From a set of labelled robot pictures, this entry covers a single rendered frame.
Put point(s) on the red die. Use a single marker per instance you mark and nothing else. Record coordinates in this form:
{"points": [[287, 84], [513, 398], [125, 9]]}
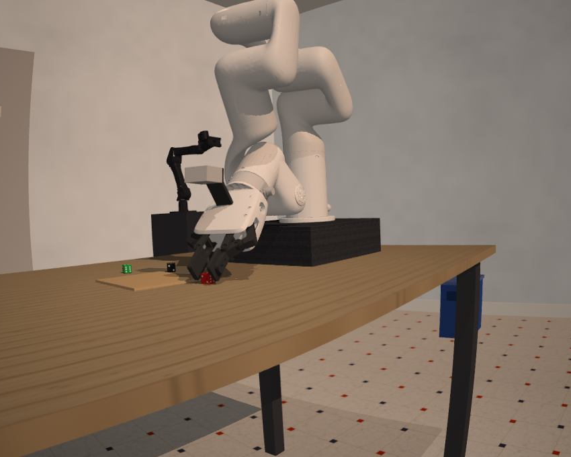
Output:
{"points": [[206, 278]]}

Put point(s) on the tan flat mat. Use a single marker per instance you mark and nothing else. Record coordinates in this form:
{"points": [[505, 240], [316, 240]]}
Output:
{"points": [[147, 280]]}

